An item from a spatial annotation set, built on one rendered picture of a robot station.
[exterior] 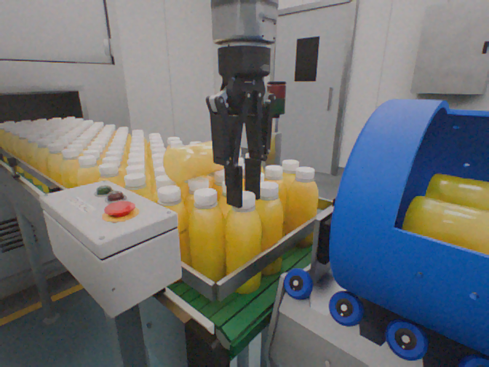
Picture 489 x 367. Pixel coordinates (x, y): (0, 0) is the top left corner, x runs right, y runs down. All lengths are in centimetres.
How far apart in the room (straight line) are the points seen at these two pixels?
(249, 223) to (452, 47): 327
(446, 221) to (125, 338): 47
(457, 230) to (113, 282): 37
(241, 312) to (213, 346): 7
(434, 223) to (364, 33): 379
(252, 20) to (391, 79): 357
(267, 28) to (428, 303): 36
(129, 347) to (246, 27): 50
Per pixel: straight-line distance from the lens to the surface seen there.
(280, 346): 53
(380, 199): 33
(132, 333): 54
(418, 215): 38
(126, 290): 38
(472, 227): 38
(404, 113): 38
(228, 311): 52
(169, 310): 54
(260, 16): 41
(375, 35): 405
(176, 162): 54
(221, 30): 42
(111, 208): 38
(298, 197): 63
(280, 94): 94
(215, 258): 52
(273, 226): 53
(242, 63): 41
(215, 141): 41
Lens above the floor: 125
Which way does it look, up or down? 20 degrees down
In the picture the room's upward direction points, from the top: straight up
